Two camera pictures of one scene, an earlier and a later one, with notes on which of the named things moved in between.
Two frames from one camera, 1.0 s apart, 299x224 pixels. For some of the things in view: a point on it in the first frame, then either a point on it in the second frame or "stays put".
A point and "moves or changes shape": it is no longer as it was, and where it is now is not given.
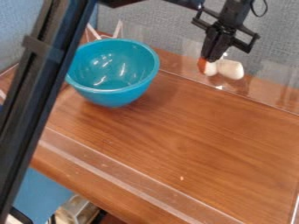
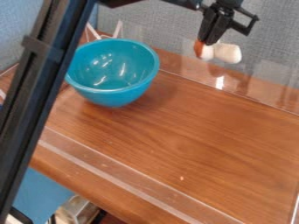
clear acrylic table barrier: (209, 142) stays put
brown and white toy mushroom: (227, 69) moves or changes shape
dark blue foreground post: (50, 51) stays put
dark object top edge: (125, 3) stays put
